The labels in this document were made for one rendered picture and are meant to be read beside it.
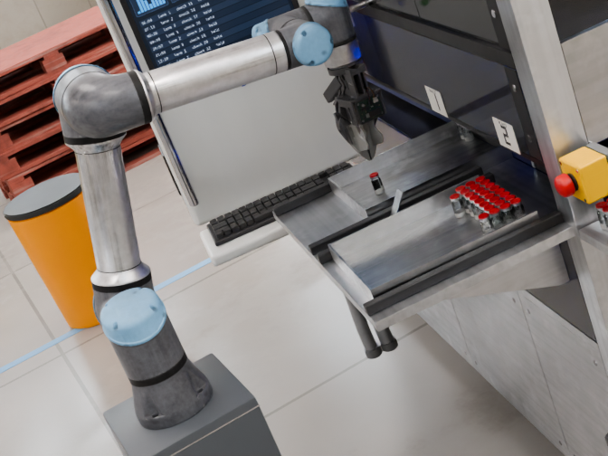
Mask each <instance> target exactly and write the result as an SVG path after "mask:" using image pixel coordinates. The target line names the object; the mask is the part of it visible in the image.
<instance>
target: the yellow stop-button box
mask: <svg viewBox="0 0 608 456"><path fill-rule="evenodd" d="M559 163H560V166H561V168H562V172H563V173H565V174H567V175H569V177H570V178H571V179H572V181H573V183H574V185H575V194H574V195H573V196H574V197H576V198H578V199H580V200H582V201H584V202H586V203H588V204H592V203H594V202H596V201H598V200H600V199H602V198H604V197H606V196H607V195H608V147H604V146H602V145H600V144H597V143H595V142H592V143H590V144H587V145H586V146H585V147H581V148H579V149H577V150H575V151H573V152H571V153H569V154H567V155H565V156H563V157H560V158H559Z"/></svg>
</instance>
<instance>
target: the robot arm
mask: <svg viewBox="0 0 608 456"><path fill-rule="evenodd" d="M347 7H348V4H347V1H346V0H305V4H304V5H303V6H302V7H299V8H297V9H294V10H291V11H289V12H287V13H285V14H280V15H278V16H275V17H272V18H271V19H266V20H265V21H264V22H261V23H259V24H256V25H254V26H253V28H252V38H250V39H247V40H244V41H241V42H238V43H234V44H231V45H228V46H225V47H222V48H219V49H216V50H213V51H210V52H206V53H203V54H200V55H197V56H195V57H191V58H188V59H185V60H182V61H180V62H175V63H172V64H169V65H167V66H163V67H160V68H157V69H154V70H152V71H147V72H144V73H142V72H140V71H137V70H133V71H128V72H124V73H120V74H109V73H108V72H107V71H106V70H104V69H103V68H101V67H100V66H97V65H92V64H78V65H74V66H72V67H70V68H69V69H67V70H66V71H64V72H63V73H62V74H61V75H60V76H59V78H58V79H57V81H56V82H55V85H54V88H53V94H52V100H53V104H54V107H55V108H56V110H57V112H58V113H59V117H60V122H61V126H62V134H63V139H64V144H65V145H66V146H68V147H70V148H71V149H73V150H74V152H75V156H76V162H77V167H78V171H79V176H80V181H81V190H82V194H83V199H84V204H85V209H86V214H87V218H88V223H89V228H90V237H91V241H92V247H93V251H94V256H95V261H96V266H97V270H95V272H94V273H93V275H92V276H91V278H90V279H91V284H92V289H93V294H94V295H93V309H94V313H95V316H96V318H97V320H98V321H99V323H100V324H101V325H102V329H103V331H104V333H105V335H106V337H107V338H108V339H109V342H110V344H111V345H112V347H113V349H114V351H115V353H116V355H117V357H118V359H119V362H120V363H121V365H122V367H123V369H124V371H125V373H126V375H127V377H128V380H129V382H130V383H131V385H132V393H133V401H134V409H135V414H136V416H137V418H138V421H139V423H140V424H141V425H142V426H143V427H145V428H147V429H151V430H159V429H165V428H168V427H172V426H175V425H178V424H180V423H182V422H184V421H186V420H188V419H190V418H191V417H193V416H194V415H196V414H197V413H199V412H200V411H201V410H202V409H203V408H204V407H205V406H206V405H207V403H208V402H209V401H210V399H211V397H212V394H213V388H212V387H211V385H210V382H209V380H208V378H207V377H206V376H205V375H204V374H203V373H202V372H201V371H200V370H199V369H198V368H197V367H196V366H195V364H194V363H193V362H192V361H191V360H190V359H189V358H188V357H187V355H186V353H185V351H184V349H183V346H182V344H181V342H180V340H179V338H178V336H177V334H176V331H175V329H174V327H173V325H172V323H171V321H170V318H169V316H168V315H167V313H166V307H165V305H164V303H163V301H162V300H161V298H159V297H158V295H157V294H156V293H155V291H154V285H153V280H152V275H151V270H150V267H149V266H148V265H147V264H145V263H144V262H142V261H141V259H140V253H139V248H138V238H137V234H136V228H135V223H134V218H133V213H132V208H131V202H130V197H129V192H128V182H127V178H126V172H125V167H124V162H123V156H122V151H121V146H120V143H121V141H122V139H123V138H124V137H125V136H126V135H127V131H128V130H130V129H133V128H137V127H140V126H142V125H145V124H147V123H150V122H153V121H154V119H155V117H156V115H157V114H159V113H162V112H165V111H168V110H171V109H175V108H178V107H181V106H184V105H186V104H189V103H192V102H195V101H198V100H201V99H204V98H207V97H210V96H213V95H215V94H218V93H221V92H224V91H227V90H231V89H234V88H237V87H240V86H242V85H245V84H248V83H251V82H254V81H258V80H261V79H264V78H267V77H270V76H272V75H275V74H278V73H281V72H284V71H288V70H291V69H294V68H297V67H299V66H302V65H306V66H318V65H320V64H322V63H325V67H327V68H328V74H329V75H330V76H335V78H334V79H333V81H332V82H330V84H329V85H328V87H327V89H326V90H325V92H324V93H323V95H324V97H325V99H326V100H327V102H328V103H330V102H332V101H334V102H333V105H335V111H336V113H334V114H333V115H334V117H335V120H336V125H337V130H338V131H339V133H340V134H341V135H342V136H343V138H344V139H345V140H346V141H347V143H349V144H350V145H351V147H352V148H353V149H354V150H355V151H356V152H357V153H358V154H359V155H360V156H361V157H363V158H365V159H366V160H368V161H370V160H373V159H374V156H375V152H376V145H378V144H382V143H383V142H384V137H383V135H382V133H381V132H380V131H379V130H378V129H377V128H376V126H375V125H376V122H377V118H378V117H381V116H383V115H384V114H385V113H387V110H386V107H385V102H384V98H383V95H382V92H381V89H379V88H375V87H370V86H368V85H367V82H366V76H365V73H364V71H366V65H365V64H364V63H363V60H362V58H361V55H362V54H361V52H360V48H359V40H357V38H356V33H355V29H354V26H353V24H352V20H351V17H350V13H349V11H348V8H347ZM380 97H381V98H380ZM382 102H383V104H382ZM350 121H351V122H352V123H351V122H350ZM359 126H360V127H359ZM360 129H362V130H363V132H364V137H362V136H361V135H360V131H361V130H360Z"/></svg>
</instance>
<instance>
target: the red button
mask: <svg viewBox="0 0 608 456"><path fill-rule="evenodd" d="M554 182H555V188H556V191H557V192H558V193H559V194H560V195H561V196H562V197H569V196H571V195H574V194H575V185H574V183H573V181H572V179H571V178H570V177H569V175H567V174H565V173H563V174H562V175H559V176H557V177H556V178H555V181H554Z"/></svg>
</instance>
